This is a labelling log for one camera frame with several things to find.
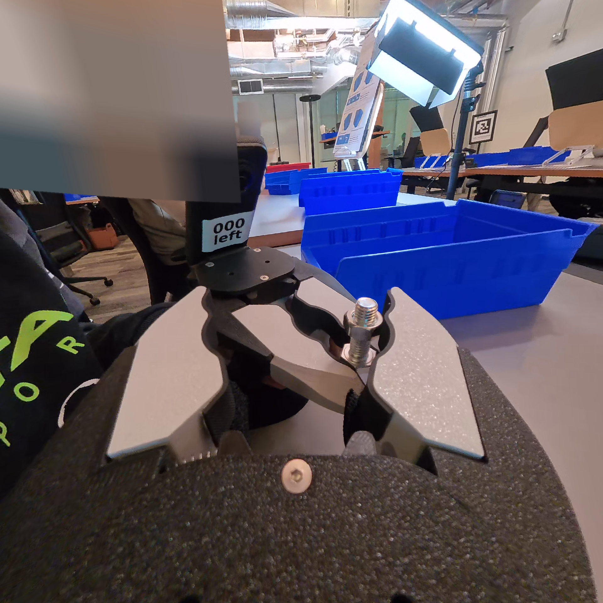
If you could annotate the grey tool case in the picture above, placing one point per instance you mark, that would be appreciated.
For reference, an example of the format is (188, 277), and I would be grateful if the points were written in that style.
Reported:
(591, 245)

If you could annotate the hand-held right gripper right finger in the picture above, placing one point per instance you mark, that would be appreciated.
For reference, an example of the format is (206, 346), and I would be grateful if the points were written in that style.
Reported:
(424, 382)

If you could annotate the dark blue bag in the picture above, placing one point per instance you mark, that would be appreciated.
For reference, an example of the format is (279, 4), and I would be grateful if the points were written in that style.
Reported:
(507, 199)

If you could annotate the wall air vent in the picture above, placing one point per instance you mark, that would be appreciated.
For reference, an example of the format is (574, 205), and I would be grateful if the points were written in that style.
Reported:
(250, 86)

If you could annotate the blue plastic bin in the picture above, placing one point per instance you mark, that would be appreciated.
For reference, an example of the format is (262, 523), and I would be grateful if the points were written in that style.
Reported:
(287, 182)
(349, 193)
(509, 157)
(452, 278)
(431, 161)

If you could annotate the person's left forearm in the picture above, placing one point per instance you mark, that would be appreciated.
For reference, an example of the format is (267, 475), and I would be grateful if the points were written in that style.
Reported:
(132, 325)

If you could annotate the black printed shirt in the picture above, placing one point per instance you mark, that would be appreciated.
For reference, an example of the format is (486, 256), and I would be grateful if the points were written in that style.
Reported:
(38, 377)

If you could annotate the red plastic bin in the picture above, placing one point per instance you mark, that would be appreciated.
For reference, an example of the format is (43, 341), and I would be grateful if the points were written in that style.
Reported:
(287, 167)

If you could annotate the black floor lamp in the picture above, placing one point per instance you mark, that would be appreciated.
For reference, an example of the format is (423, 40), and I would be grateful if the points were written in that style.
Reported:
(310, 98)

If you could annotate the roll-up banner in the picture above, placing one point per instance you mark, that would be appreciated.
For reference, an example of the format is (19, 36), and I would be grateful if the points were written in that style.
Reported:
(358, 104)

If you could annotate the black office chair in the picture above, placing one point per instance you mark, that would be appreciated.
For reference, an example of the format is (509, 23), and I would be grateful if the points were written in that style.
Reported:
(61, 245)

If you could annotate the long wooden desk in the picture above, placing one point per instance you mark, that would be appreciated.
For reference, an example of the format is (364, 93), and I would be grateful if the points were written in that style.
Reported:
(565, 173)

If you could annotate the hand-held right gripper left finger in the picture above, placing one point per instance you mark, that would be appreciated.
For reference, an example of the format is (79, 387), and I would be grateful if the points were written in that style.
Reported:
(170, 377)

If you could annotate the studio light on stand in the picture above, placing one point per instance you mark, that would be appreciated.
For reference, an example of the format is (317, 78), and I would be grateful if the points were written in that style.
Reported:
(419, 42)

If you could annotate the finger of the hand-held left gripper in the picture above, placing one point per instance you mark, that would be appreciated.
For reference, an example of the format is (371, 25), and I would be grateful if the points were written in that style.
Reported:
(283, 353)
(323, 301)

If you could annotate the silver hex bolt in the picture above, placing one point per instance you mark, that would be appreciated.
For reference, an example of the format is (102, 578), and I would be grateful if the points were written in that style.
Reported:
(365, 309)

